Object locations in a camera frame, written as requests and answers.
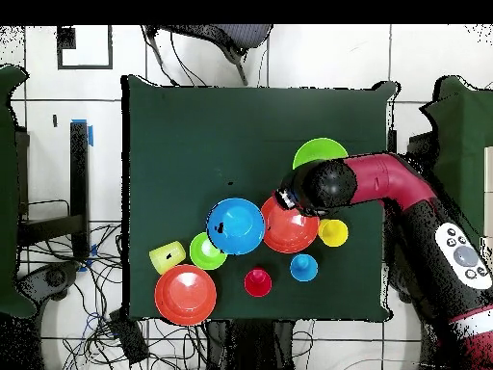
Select translucent yellow cup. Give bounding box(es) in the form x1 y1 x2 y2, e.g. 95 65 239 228
148 240 187 276

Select dark green tablecloth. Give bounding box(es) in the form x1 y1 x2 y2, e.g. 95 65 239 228
121 74 398 323

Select opaque yellow cup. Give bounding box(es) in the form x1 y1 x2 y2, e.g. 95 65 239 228
317 218 350 249

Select large light blue bowl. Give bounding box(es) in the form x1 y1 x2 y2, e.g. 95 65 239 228
206 197 267 256

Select grey office chair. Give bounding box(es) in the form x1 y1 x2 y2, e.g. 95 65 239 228
143 24 273 87

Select black square frame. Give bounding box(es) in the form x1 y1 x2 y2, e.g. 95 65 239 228
56 24 114 71

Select black power strip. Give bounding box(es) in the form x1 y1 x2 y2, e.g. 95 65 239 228
108 309 150 365

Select orange bowl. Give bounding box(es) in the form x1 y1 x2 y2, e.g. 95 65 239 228
154 264 218 328
260 195 321 254

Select light blue cup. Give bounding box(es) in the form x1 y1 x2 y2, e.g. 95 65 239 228
289 252 320 283

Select large green bowl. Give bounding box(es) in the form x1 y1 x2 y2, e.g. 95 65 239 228
292 137 350 171

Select small green bowl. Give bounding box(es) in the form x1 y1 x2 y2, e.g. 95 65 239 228
189 231 228 272

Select green table cloth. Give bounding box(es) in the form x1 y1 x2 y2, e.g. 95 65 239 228
0 64 38 319
419 74 493 248

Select black chair base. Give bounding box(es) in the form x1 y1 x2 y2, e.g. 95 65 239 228
16 260 83 313

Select floor cable bundle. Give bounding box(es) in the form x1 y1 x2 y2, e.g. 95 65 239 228
22 221 209 370

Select red cup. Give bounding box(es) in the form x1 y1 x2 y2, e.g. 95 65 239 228
243 266 273 299

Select blue tape strip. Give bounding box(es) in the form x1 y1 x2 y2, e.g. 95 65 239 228
70 118 94 147
76 243 98 274

